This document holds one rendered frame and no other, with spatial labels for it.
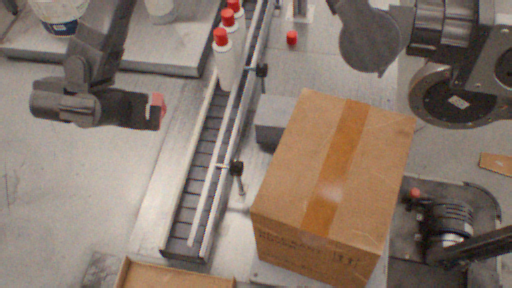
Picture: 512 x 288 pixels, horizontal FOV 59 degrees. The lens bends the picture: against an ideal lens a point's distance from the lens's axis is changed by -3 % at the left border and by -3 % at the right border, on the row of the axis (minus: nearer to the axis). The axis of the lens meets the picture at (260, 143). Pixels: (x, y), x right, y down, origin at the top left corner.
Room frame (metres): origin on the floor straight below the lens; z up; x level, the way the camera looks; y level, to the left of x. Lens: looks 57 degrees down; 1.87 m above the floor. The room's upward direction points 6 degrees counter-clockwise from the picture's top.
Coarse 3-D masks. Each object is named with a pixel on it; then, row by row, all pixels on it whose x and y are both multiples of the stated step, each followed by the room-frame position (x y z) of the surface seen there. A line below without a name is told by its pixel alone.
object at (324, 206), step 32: (320, 96) 0.58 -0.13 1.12; (288, 128) 0.51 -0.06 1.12; (320, 128) 0.50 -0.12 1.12; (352, 128) 0.49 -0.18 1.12; (384, 128) 0.49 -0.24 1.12; (288, 160) 0.44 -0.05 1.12; (320, 160) 0.43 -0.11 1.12; (352, 160) 0.42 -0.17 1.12; (384, 160) 0.42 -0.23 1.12; (288, 192) 0.37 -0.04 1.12; (320, 192) 0.36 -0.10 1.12; (352, 192) 0.36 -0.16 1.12; (384, 192) 0.35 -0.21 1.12; (256, 224) 0.34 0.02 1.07; (288, 224) 0.31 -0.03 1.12; (320, 224) 0.30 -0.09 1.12; (352, 224) 0.30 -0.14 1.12; (384, 224) 0.29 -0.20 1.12; (288, 256) 0.31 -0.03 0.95; (320, 256) 0.28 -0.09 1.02; (352, 256) 0.26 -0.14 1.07
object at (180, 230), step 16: (256, 0) 1.18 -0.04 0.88; (256, 32) 1.04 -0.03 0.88; (240, 80) 0.85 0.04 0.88; (224, 96) 0.80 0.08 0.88; (240, 96) 0.80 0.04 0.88; (208, 112) 0.75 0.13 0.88; (224, 112) 0.75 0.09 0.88; (208, 128) 0.70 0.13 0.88; (208, 144) 0.65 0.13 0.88; (224, 144) 0.65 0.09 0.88; (192, 160) 0.61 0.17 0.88; (208, 160) 0.60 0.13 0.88; (192, 176) 0.56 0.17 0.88; (192, 192) 0.52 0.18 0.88; (192, 208) 0.48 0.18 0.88; (208, 208) 0.47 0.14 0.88; (176, 224) 0.44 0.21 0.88; (176, 240) 0.40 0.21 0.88; (192, 256) 0.36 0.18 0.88
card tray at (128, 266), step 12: (132, 264) 0.37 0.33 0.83; (144, 264) 0.36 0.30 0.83; (120, 276) 0.33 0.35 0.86; (132, 276) 0.34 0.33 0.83; (144, 276) 0.34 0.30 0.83; (156, 276) 0.33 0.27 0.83; (168, 276) 0.33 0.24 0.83; (180, 276) 0.33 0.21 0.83; (192, 276) 0.33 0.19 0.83; (204, 276) 0.32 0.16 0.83; (216, 276) 0.32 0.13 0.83
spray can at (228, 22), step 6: (222, 12) 0.91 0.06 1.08; (228, 12) 0.90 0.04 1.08; (222, 18) 0.90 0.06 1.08; (228, 18) 0.89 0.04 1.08; (234, 18) 0.90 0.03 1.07; (222, 24) 0.90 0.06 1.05; (228, 24) 0.89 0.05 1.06; (234, 24) 0.90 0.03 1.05; (228, 30) 0.88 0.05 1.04; (234, 30) 0.88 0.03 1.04; (228, 36) 0.88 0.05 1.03; (234, 36) 0.88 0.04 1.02; (240, 36) 0.90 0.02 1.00; (234, 42) 0.88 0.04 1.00; (240, 42) 0.90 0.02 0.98; (234, 48) 0.88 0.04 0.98; (240, 48) 0.89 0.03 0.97; (240, 54) 0.89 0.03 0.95; (240, 60) 0.89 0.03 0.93
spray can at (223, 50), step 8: (216, 32) 0.84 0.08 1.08; (224, 32) 0.83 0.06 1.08; (216, 40) 0.83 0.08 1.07; (224, 40) 0.82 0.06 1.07; (216, 48) 0.82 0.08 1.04; (224, 48) 0.82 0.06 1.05; (232, 48) 0.83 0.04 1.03; (216, 56) 0.82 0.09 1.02; (224, 56) 0.81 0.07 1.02; (232, 56) 0.83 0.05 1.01; (216, 64) 0.83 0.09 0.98; (224, 64) 0.81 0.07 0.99; (232, 64) 0.82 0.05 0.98; (224, 72) 0.81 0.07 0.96; (232, 72) 0.82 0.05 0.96; (224, 80) 0.82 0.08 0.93; (232, 80) 0.82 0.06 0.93; (224, 88) 0.82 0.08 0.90
